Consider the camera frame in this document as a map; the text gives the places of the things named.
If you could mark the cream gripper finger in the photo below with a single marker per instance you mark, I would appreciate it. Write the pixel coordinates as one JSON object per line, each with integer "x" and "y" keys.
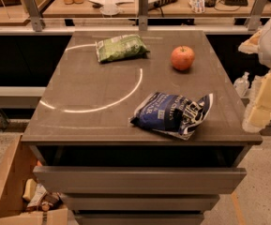
{"x": 251, "y": 45}
{"x": 258, "y": 112}

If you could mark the blue chip bag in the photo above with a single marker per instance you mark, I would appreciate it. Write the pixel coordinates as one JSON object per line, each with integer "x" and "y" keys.
{"x": 174, "y": 115}

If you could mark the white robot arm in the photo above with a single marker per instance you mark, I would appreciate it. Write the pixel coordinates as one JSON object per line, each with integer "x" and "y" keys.
{"x": 264, "y": 52}

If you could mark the green jalapeno chip bag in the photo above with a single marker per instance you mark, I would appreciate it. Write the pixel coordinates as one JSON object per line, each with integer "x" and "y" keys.
{"x": 120, "y": 47}

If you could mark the clear sanitizer bottle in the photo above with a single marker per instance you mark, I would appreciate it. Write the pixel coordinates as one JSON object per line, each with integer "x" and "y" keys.
{"x": 241, "y": 85}

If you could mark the red apple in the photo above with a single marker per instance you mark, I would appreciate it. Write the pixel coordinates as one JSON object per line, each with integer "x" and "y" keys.
{"x": 182, "y": 58}

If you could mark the white power strip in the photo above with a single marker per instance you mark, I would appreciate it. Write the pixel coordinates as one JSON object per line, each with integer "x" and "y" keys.
{"x": 159, "y": 3}

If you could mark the grey drawer cabinet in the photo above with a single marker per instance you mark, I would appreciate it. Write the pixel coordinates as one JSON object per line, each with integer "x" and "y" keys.
{"x": 149, "y": 141}

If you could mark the wooden desk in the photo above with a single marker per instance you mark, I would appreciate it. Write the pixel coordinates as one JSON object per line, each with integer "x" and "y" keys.
{"x": 180, "y": 9}

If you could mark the top open drawer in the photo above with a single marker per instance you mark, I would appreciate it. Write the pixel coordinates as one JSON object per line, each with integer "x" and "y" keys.
{"x": 143, "y": 170}

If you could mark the middle drawer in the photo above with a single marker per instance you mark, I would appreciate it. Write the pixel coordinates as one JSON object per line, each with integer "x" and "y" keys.
{"x": 124, "y": 202}

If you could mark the bottom drawer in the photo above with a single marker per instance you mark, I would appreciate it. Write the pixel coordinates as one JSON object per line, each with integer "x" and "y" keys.
{"x": 139, "y": 219}

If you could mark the snack packets in box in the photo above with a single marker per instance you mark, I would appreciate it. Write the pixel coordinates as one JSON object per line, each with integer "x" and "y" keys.
{"x": 38, "y": 198}

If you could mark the cardboard box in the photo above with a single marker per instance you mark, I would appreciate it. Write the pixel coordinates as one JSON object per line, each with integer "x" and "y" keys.
{"x": 15, "y": 169}

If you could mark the right metal bracket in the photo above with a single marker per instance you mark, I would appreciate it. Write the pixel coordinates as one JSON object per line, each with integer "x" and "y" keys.
{"x": 253, "y": 21}

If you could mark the metal bracket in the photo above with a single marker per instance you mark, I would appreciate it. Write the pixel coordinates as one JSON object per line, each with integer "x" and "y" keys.
{"x": 253, "y": 21}
{"x": 34, "y": 15}
{"x": 143, "y": 15}

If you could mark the middle metal bracket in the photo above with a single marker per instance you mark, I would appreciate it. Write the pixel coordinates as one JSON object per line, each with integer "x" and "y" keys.
{"x": 143, "y": 15}

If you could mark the left metal bracket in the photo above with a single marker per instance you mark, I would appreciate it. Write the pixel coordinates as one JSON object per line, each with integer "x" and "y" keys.
{"x": 34, "y": 15}

